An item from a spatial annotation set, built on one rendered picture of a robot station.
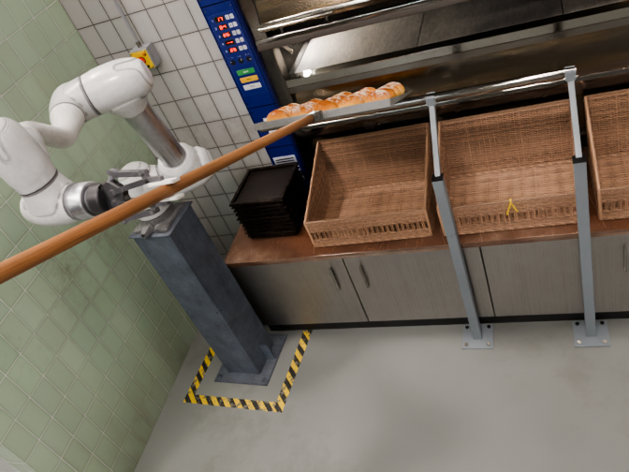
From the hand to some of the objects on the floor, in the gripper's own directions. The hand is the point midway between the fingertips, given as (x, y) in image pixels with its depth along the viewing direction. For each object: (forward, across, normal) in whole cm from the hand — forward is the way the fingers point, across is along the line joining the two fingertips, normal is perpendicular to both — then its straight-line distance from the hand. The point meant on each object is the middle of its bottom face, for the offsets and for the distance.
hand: (166, 189), depth 131 cm
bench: (+48, +107, -171) cm, 207 cm away
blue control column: (-48, +61, -282) cm, 292 cm away
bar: (+30, +116, -151) cm, 193 cm away
